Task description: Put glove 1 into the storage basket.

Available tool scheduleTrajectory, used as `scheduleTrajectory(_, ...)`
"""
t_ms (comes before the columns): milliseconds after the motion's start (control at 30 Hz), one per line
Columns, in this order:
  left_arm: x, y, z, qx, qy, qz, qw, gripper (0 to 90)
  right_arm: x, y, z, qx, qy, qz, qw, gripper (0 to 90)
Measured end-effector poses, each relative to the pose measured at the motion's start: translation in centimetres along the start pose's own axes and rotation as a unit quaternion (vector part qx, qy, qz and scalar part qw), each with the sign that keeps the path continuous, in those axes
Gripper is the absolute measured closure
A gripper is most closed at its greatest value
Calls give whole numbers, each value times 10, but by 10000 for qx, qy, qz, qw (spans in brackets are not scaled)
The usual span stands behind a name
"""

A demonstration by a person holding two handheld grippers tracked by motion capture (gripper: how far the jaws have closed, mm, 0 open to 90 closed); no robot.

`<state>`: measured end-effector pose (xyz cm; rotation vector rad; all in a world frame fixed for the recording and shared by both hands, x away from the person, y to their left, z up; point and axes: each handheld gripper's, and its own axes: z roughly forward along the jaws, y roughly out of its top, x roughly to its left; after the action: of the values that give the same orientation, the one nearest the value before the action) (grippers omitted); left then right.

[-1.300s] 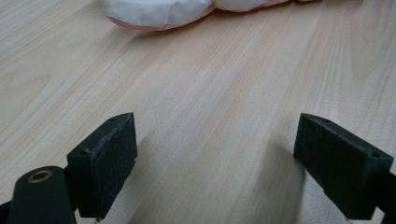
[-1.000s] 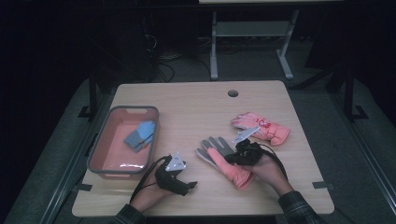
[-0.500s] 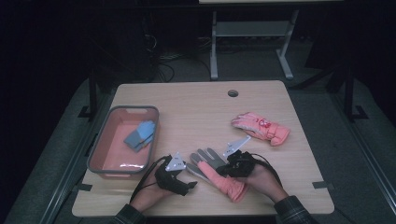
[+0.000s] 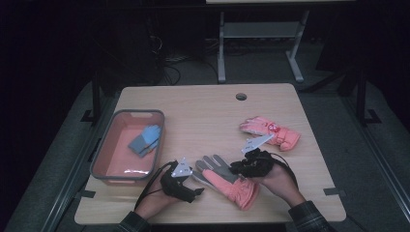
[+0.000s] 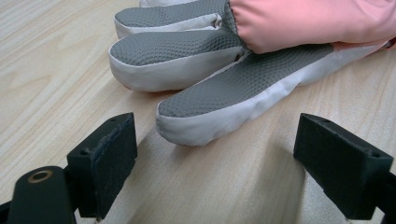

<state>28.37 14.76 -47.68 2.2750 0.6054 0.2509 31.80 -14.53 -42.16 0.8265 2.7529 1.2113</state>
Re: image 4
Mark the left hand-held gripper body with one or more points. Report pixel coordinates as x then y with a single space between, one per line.
177 185

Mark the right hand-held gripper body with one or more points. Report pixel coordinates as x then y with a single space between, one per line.
256 162

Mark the pink ski glove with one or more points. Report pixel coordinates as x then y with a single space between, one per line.
238 191
283 135

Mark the blue knitted monster glove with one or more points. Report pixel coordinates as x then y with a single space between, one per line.
154 147
150 132

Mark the pink basket with grey rim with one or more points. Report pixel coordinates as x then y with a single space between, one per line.
122 151

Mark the person's left hand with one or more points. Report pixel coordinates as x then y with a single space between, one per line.
154 201

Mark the person's right hand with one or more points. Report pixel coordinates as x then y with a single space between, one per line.
280 183

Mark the black tape strip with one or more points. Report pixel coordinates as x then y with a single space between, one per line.
333 191
85 194

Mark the white metal stand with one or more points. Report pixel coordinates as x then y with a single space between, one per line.
257 29

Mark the black metal post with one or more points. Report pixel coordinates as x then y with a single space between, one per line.
95 96
361 96

